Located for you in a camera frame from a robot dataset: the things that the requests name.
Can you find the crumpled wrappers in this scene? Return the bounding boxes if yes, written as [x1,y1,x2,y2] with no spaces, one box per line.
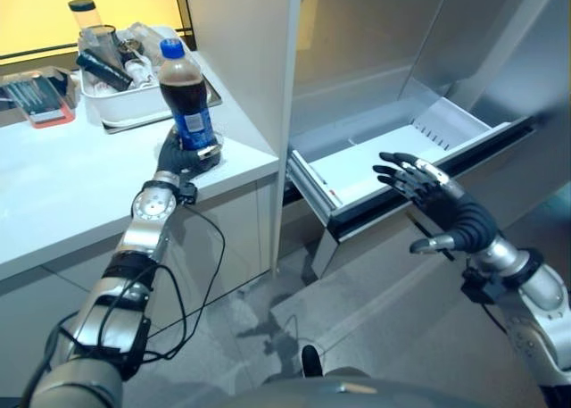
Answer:
[114,21,167,90]

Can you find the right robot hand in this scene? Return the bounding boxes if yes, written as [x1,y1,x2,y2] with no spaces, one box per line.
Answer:
[372,152,498,255]

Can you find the silver refrigerator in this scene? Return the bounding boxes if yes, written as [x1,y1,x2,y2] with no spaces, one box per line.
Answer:
[275,0,571,284]

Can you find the cola bottle with blue label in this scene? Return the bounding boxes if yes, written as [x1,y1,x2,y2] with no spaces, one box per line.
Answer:
[157,37,223,167]

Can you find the black cable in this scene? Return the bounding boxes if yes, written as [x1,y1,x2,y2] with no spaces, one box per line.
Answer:
[26,205,227,400]

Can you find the white refrigerator drawer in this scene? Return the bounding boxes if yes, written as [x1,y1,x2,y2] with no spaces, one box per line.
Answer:
[287,96,513,212]

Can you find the white kitchen counter cabinet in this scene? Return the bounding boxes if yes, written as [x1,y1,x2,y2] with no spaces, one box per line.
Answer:
[0,48,280,400]

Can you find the clear jar with black lid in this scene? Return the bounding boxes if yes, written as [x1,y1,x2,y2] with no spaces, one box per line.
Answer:
[68,0,104,37]

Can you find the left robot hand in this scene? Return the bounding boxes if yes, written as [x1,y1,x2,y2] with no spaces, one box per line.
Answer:
[155,124,223,177]

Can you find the clear cup with dark rim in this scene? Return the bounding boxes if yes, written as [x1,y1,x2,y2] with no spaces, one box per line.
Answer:
[79,24,125,70]

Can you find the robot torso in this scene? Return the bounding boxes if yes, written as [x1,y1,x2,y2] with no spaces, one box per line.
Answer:
[209,344,550,408]

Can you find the black cylinder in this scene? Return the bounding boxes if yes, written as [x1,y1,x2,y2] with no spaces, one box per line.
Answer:
[75,48,134,91]

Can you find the white plastic tub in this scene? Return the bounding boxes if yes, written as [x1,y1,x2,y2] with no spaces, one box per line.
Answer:
[79,23,213,124]

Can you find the black and red tool case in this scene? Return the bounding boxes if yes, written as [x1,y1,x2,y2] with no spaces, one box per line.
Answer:
[0,66,76,129]

